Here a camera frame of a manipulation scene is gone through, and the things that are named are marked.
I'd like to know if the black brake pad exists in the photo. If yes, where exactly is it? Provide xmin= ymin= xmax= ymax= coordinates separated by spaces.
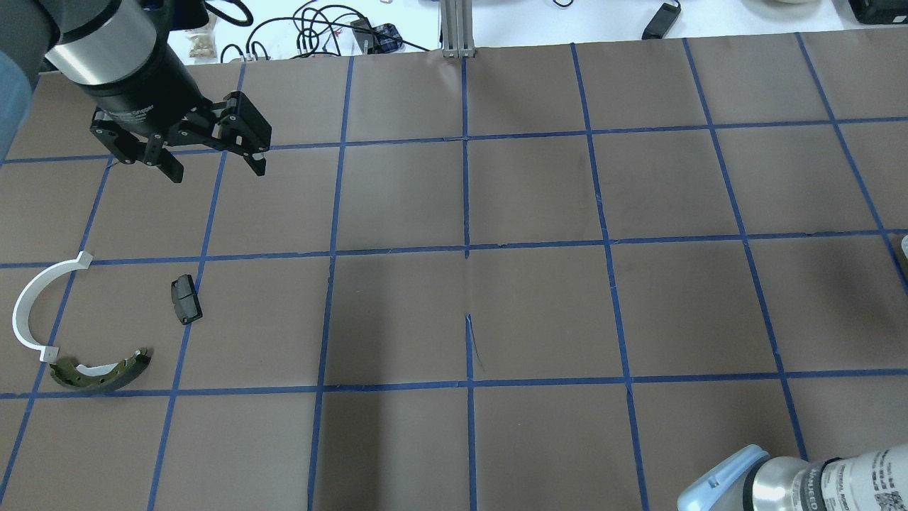
xmin=170 ymin=274 xmax=202 ymax=324

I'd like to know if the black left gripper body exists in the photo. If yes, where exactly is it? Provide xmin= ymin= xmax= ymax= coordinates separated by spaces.
xmin=78 ymin=43 xmax=214 ymax=139

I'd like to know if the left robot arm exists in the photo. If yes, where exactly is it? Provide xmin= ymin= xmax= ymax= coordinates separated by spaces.
xmin=1 ymin=1 xmax=272 ymax=183

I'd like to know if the black power adapter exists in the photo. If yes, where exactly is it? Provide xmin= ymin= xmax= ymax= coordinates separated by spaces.
xmin=640 ymin=1 xmax=683 ymax=40

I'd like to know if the green brake shoe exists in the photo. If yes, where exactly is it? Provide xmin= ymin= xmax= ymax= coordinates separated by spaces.
xmin=50 ymin=347 xmax=153 ymax=395

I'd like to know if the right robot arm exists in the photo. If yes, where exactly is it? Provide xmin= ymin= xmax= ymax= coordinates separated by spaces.
xmin=677 ymin=444 xmax=907 ymax=510

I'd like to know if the aluminium frame post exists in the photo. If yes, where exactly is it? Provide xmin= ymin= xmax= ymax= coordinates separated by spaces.
xmin=438 ymin=0 xmax=476 ymax=59

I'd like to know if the white curved plastic bracket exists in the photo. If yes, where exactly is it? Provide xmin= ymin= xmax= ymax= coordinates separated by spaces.
xmin=13 ymin=251 xmax=94 ymax=362

